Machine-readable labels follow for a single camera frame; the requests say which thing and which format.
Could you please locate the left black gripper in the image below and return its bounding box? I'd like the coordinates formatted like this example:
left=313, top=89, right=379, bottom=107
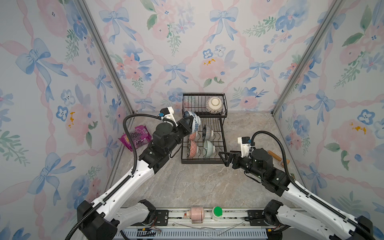
left=164, top=116, right=193, bottom=157

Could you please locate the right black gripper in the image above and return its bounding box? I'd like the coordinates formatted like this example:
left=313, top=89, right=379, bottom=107
left=218, top=149, right=265, bottom=181

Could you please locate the blue patterned bowl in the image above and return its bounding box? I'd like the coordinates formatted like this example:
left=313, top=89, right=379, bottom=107
left=183, top=111, right=201, bottom=134

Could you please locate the red patterned bowl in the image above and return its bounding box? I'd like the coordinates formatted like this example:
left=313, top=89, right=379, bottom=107
left=189, top=132, right=197, bottom=141

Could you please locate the light green bowl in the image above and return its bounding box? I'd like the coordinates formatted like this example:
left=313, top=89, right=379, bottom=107
left=203, top=140, right=216, bottom=158

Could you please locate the dark blue striped bowl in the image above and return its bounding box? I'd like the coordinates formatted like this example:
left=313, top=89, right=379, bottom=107
left=202, top=125, right=214, bottom=141

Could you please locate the grey floral patterned bowl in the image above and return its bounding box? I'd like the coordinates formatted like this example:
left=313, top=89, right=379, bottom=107
left=187, top=140, right=199, bottom=159

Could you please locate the brown white lattice bowl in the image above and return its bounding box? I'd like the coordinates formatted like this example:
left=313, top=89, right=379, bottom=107
left=206, top=97, right=224, bottom=114

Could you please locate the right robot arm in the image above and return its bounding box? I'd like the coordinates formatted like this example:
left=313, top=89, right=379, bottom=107
left=219, top=131, right=374, bottom=240

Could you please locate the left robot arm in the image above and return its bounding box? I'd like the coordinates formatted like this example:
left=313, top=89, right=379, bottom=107
left=66, top=113, right=201, bottom=240

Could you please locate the black two-tier dish rack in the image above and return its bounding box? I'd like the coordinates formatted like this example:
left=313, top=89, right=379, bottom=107
left=181, top=93, right=228, bottom=165

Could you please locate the purple snack bag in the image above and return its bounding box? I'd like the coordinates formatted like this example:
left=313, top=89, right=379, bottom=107
left=119, top=125, right=153, bottom=152

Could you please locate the green lid bottle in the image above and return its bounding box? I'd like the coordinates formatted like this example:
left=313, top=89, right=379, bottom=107
left=211, top=207, right=223, bottom=221

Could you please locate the wooden roller tool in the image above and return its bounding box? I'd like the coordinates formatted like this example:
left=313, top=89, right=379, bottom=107
left=267, top=151, right=285, bottom=167

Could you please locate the pink cup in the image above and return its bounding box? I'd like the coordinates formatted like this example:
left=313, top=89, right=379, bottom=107
left=184, top=207, right=205, bottom=224

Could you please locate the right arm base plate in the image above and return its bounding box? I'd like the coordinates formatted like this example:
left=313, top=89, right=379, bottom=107
left=247, top=209, right=290, bottom=227

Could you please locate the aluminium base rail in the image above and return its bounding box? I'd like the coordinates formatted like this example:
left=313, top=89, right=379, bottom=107
left=76, top=206, right=341, bottom=240

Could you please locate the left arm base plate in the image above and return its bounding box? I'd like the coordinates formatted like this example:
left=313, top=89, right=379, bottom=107
left=141, top=210, right=169, bottom=227

